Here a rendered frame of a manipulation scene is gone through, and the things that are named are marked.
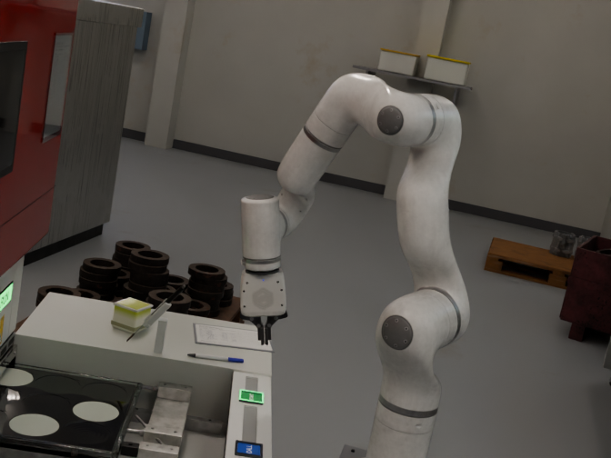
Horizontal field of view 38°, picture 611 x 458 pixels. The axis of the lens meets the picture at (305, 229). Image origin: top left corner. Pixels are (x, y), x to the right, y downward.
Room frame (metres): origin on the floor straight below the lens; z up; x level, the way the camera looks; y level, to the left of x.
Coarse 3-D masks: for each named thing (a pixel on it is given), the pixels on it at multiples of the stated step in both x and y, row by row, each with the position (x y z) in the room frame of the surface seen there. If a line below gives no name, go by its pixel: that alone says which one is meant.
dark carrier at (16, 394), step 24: (0, 384) 1.87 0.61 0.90; (48, 384) 1.92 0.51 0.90; (72, 384) 1.95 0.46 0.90; (96, 384) 1.97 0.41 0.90; (120, 384) 2.00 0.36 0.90; (0, 408) 1.76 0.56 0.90; (24, 408) 1.78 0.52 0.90; (48, 408) 1.81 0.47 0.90; (72, 408) 1.83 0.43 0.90; (120, 408) 1.87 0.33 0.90; (0, 432) 1.66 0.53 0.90; (72, 432) 1.72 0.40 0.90; (96, 432) 1.74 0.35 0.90
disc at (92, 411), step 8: (80, 408) 1.83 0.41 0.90; (88, 408) 1.84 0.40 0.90; (96, 408) 1.85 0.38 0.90; (104, 408) 1.86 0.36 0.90; (112, 408) 1.86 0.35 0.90; (80, 416) 1.80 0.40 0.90; (88, 416) 1.80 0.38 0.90; (96, 416) 1.81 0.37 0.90; (104, 416) 1.82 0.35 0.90; (112, 416) 1.82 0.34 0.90
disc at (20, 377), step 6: (6, 372) 1.95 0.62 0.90; (12, 372) 1.95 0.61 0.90; (18, 372) 1.96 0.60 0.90; (24, 372) 1.97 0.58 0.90; (0, 378) 1.91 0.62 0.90; (6, 378) 1.91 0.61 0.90; (12, 378) 1.92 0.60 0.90; (18, 378) 1.93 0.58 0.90; (24, 378) 1.93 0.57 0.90; (30, 378) 1.94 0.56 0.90; (6, 384) 1.88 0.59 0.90; (12, 384) 1.89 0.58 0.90; (18, 384) 1.89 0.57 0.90; (24, 384) 1.90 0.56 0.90
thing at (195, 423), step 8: (136, 408) 1.99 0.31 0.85; (144, 408) 2.00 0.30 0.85; (144, 416) 1.98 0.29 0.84; (192, 416) 2.01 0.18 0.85; (192, 424) 1.99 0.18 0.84; (200, 424) 1.99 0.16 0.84; (208, 424) 2.00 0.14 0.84; (216, 424) 2.00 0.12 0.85; (200, 432) 1.99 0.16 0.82; (208, 432) 2.00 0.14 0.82; (216, 432) 2.00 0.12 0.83
